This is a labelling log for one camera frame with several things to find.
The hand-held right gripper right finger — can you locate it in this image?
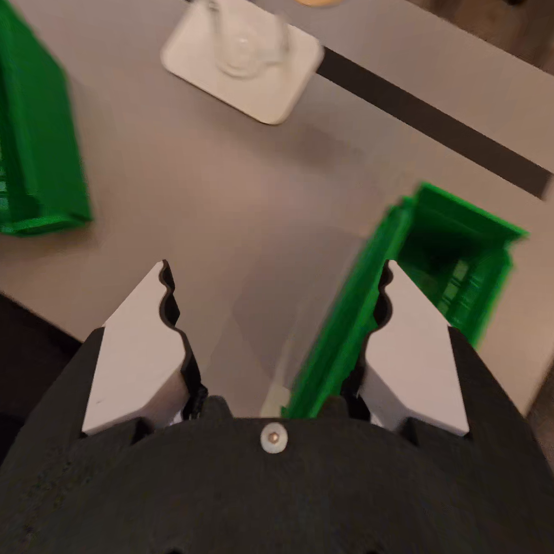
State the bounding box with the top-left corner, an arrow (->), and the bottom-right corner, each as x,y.
340,260 -> 471,437

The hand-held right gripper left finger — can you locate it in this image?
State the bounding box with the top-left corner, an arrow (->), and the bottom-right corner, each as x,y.
81,260 -> 208,435

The green plastic bin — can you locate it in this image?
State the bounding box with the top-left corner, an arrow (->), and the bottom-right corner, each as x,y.
281,182 -> 529,420
0,0 -> 93,238

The black strip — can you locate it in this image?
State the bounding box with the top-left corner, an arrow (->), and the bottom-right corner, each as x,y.
318,45 -> 554,201

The white rounded tray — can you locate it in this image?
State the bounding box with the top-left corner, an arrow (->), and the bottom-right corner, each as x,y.
159,0 -> 325,126

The clear glass mug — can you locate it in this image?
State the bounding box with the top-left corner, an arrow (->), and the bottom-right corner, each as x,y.
203,0 -> 291,79

